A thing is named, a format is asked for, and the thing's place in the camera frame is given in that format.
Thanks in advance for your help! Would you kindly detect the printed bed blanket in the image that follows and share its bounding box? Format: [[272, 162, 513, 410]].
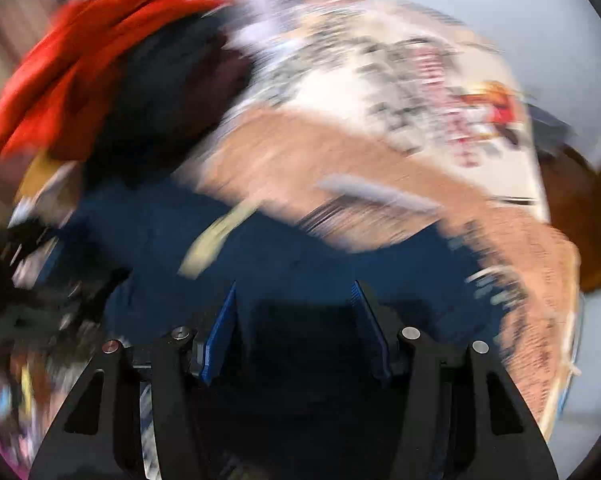
[[178, 0, 581, 436]]

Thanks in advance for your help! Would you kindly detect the navy patterned hooded garment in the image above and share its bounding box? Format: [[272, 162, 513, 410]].
[[58, 181, 501, 479]]

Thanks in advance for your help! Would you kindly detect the brown wooden door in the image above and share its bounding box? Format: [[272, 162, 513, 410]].
[[539, 146, 601, 292]]

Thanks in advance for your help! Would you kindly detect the red folded garment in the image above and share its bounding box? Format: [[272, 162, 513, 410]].
[[0, 0, 230, 162]]

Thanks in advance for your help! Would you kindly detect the dark folded clothes stack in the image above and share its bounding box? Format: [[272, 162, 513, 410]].
[[82, 11, 254, 194]]

